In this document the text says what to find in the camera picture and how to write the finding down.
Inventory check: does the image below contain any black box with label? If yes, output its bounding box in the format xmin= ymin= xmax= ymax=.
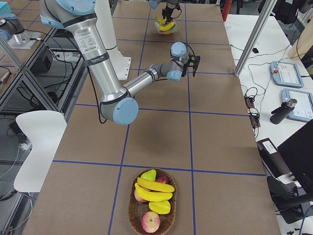
xmin=257 ymin=138 xmax=294 ymax=178

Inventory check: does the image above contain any white chair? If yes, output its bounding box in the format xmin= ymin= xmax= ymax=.
xmin=14 ymin=110 xmax=67 ymax=192

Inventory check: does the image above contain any dark grey bottle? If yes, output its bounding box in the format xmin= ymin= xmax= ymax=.
xmin=269 ymin=98 xmax=297 ymax=124

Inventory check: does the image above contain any teach pendant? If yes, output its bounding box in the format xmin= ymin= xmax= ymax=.
xmin=281 ymin=88 xmax=313 ymax=122
xmin=270 ymin=61 xmax=304 ymax=88

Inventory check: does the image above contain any teach pendant upper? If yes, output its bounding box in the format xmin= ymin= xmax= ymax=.
xmin=270 ymin=61 xmax=304 ymax=88

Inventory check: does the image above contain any aluminium frame post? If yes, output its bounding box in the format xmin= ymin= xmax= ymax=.
xmin=234 ymin=0 xmax=277 ymax=77

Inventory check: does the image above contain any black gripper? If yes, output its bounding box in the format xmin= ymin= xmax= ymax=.
xmin=162 ymin=2 xmax=175 ymax=24

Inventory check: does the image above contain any teach pendant lower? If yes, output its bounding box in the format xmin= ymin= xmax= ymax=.
xmin=281 ymin=88 xmax=313 ymax=122

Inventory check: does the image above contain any brown wicker basket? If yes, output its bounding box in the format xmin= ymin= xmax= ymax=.
xmin=127 ymin=168 xmax=177 ymax=235

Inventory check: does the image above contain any dark red apple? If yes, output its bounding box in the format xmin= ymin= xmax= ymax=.
xmin=155 ymin=175 xmax=169 ymax=184

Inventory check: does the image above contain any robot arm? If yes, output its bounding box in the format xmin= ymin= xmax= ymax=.
xmin=40 ymin=0 xmax=191 ymax=125
xmin=148 ymin=0 xmax=181 ymax=24

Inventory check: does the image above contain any blue tape line lengthwise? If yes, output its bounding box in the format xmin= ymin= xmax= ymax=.
xmin=184 ymin=3 xmax=197 ymax=235

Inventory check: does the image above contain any yellow banana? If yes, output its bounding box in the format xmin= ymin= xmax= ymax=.
xmin=137 ymin=177 xmax=175 ymax=193
xmin=156 ymin=17 xmax=166 ymax=24
xmin=134 ymin=183 xmax=173 ymax=202
xmin=159 ymin=21 xmax=176 ymax=32

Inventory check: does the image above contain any blue tape line crosswise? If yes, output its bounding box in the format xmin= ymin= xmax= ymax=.
xmin=75 ymin=103 xmax=249 ymax=117

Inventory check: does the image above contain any green pear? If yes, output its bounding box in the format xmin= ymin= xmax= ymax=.
xmin=140 ymin=169 xmax=157 ymax=182

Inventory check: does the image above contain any grey square plate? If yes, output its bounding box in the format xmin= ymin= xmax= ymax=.
xmin=154 ymin=22 xmax=179 ymax=35

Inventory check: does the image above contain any pink red apple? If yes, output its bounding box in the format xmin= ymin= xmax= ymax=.
xmin=141 ymin=211 xmax=160 ymax=233

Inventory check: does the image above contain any black monitor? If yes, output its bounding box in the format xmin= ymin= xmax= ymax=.
xmin=278 ymin=120 xmax=313 ymax=192

